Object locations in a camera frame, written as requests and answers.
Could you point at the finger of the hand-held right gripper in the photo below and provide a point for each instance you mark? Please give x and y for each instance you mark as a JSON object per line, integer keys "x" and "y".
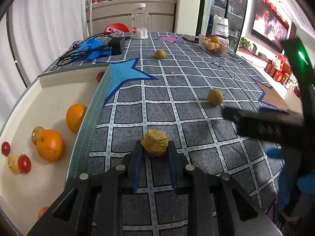
{"x": 268, "y": 134}
{"x": 258, "y": 116}

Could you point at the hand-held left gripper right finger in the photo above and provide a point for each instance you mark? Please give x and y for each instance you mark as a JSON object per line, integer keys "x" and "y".
{"x": 173, "y": 172}

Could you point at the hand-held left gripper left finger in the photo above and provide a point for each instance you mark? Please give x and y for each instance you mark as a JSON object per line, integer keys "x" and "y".
{"x": 136, "y": 172}

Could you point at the yellow husked physalis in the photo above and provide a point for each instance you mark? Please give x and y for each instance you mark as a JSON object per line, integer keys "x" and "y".
{"x": 12, "y": 164}
{"x": 155, "y": 141}

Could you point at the small yellowish longan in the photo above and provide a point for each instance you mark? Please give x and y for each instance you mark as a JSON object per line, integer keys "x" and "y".
{"x": 36, "y": 132}
{"x": 215, "y": 97}
{"x": 160, "y": 54}

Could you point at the smooth orange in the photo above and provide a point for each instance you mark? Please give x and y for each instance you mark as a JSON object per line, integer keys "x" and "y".
{"x": 75, "y": 118}
{"x": 43, "y": 212}

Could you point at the orange with green calyx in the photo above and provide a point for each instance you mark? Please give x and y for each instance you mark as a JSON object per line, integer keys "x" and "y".
{"x": 50, "y": 147}

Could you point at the red cherry tomato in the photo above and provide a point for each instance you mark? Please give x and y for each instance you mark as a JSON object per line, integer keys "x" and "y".
{"x": 24, "y": 164}
{"x": 5, "y": 148}
{"x": 99, "y": 77}

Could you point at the white shallow box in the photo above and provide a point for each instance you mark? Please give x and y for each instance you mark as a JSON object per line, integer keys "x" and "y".
{"x": 49, "y": 98}

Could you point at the person's right hand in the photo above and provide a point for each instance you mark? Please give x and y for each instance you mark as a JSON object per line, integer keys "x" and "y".
{"x": 285, "y": 184}

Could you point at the stack of red gift boxes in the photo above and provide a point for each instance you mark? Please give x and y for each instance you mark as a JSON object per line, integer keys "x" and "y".
{"x": 278, "y": 70}

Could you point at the red and white console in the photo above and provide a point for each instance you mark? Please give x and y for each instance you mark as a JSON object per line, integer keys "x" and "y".
{"x": 253, "y": 57}

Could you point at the small black twig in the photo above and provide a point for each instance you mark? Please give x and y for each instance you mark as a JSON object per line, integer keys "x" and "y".
{"x": 216, "y": 64}

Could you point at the green potted plant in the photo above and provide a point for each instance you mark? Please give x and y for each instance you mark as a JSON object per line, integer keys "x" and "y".
{"x": 244, "y": 43}

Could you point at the grey checked star tablecloth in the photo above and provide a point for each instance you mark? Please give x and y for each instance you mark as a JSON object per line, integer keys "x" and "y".
{"x": 187, "y": 103}

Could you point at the clear glass bowl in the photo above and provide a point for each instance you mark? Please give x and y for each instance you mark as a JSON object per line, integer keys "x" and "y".
{"x": 221, "y": 51}

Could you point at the heap of mandarins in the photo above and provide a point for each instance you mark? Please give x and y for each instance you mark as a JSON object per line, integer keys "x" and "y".
{"x": 212, "y": 48}

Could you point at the pink plastic stool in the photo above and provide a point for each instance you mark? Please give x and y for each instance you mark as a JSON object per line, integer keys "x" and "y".
{"x": 225, "y": 40}

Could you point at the single yellow mandarin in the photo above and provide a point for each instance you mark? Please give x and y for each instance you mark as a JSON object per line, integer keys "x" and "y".
{"x": 214, "y": 40}

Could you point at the white shopping bag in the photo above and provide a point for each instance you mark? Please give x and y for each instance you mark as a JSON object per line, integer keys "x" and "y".
{"x": 220, "y": 25}

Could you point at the glass display cabinet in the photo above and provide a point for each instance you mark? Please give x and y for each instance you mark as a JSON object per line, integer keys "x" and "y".
{"x": 233, "y": 2}

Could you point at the dark flat phone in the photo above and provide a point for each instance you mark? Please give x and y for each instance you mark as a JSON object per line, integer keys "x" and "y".
{"x": 190, "y": 38}

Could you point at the crumpled blue glove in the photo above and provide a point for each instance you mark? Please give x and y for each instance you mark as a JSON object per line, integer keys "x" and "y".
{"x": 92, "y": 45}

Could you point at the red plastic stool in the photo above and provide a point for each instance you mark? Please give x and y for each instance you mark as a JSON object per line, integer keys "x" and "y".
{"x": 115, "y": 27}

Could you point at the clear plastic bottle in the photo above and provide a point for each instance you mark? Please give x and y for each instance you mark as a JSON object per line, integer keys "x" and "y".
{"x": 140, "y": 19}

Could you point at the beige sideboard counter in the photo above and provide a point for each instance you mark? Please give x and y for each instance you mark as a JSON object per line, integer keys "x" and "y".
{"x": 147, "y": 9}

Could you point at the white pole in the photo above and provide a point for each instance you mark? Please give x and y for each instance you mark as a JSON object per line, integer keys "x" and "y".
{"x": 91, "y": 9}

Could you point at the white curtain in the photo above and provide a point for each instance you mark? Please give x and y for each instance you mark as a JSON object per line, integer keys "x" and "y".
{"x": 44, "y": 29}

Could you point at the red wall banner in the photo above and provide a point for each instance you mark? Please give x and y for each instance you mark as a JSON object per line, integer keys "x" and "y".
{"x": 292, "y": 30}

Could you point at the wall television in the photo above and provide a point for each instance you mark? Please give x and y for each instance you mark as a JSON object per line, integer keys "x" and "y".
{"x": 268, "y": 24}

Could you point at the red wall garland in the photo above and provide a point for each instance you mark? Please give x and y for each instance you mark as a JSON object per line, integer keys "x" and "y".
{"x": 273, "y": 8}

